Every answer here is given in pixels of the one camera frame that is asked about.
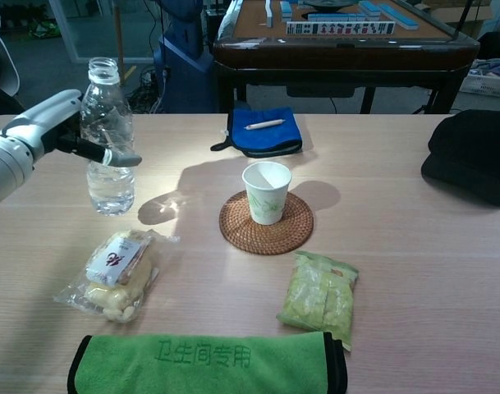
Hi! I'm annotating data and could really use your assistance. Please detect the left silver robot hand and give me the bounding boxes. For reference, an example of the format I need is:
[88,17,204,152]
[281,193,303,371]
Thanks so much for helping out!
[0,89,143,168]

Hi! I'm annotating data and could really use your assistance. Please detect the transparent plastic water bottle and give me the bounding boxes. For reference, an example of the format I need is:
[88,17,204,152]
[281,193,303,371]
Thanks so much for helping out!
[80,57,135,218]

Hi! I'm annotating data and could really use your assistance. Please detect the white paper cup green print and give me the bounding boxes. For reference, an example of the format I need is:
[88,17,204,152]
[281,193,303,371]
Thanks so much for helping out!
[241,161,293,226]

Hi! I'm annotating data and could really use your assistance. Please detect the white plastic chair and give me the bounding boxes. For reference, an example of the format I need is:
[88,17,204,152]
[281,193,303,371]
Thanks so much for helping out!
[0,29,21,98]

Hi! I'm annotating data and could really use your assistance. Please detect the wooden pole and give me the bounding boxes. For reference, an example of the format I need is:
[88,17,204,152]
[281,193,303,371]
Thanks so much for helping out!
[112,0,126,87]

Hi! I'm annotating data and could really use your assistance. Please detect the blue machine base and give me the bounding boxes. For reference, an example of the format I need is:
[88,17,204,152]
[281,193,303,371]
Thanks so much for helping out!
[153,0,218,114]

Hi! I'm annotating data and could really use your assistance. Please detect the beige pencil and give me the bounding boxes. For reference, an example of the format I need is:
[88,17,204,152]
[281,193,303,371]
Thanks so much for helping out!
[244,117,286,131]

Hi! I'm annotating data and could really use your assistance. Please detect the blue folded cloth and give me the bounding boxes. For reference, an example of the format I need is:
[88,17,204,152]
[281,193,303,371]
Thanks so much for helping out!
[209,106,304,159]

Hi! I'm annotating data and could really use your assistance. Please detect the round woven rattan coaster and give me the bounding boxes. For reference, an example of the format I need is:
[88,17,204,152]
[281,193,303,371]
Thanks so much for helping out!
[218,190,315,256]

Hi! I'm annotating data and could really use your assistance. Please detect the green towel black trim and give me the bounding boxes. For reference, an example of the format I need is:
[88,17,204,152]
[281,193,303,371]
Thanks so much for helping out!
[67,331,349,394]

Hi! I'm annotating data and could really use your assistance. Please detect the dark wooden mahjong table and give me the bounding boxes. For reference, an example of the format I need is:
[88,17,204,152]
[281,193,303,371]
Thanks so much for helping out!
[212,0,480,115]

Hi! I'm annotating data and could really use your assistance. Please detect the face-up mahjong tile row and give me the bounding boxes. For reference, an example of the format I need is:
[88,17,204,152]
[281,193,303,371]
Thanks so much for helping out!
[286,21,397,36]

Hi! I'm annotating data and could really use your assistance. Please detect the green snack packet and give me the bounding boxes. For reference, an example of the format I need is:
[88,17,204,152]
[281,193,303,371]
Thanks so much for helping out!
[276,250,364,353]

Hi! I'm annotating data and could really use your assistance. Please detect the black tripod stand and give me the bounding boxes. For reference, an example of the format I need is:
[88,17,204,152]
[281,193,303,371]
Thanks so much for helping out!
[449,0,471,42]

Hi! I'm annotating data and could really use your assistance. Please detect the black cap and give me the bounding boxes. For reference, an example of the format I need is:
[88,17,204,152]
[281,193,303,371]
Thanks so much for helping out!
[420,108,500,208]

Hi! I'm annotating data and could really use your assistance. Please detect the white plastic crate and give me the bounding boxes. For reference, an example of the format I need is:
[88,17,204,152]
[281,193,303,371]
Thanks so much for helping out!
[458,71,500,99]

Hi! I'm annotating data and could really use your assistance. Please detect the black floor cable tangle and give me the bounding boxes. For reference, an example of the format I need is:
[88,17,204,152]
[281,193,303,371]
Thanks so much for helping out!
[126,65,168,115]

